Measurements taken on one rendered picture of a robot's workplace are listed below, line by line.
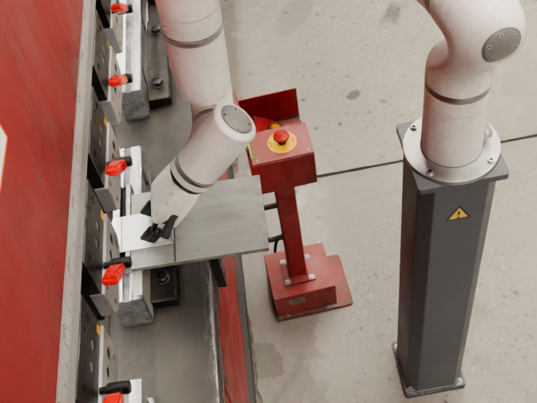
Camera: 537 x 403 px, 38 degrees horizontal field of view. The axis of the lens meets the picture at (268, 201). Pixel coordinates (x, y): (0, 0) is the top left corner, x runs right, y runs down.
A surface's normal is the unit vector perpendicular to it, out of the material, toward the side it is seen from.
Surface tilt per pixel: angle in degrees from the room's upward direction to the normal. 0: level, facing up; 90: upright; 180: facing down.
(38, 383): 90
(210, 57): 91
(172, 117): 0
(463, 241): 90
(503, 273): 0
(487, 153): 0
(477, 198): 90
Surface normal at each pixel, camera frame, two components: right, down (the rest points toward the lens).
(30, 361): 0.99, -0.15
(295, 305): 0.19, 0.76
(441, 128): -0.55, 0.70
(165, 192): -0.83, -0.27
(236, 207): -0.11, -0.60
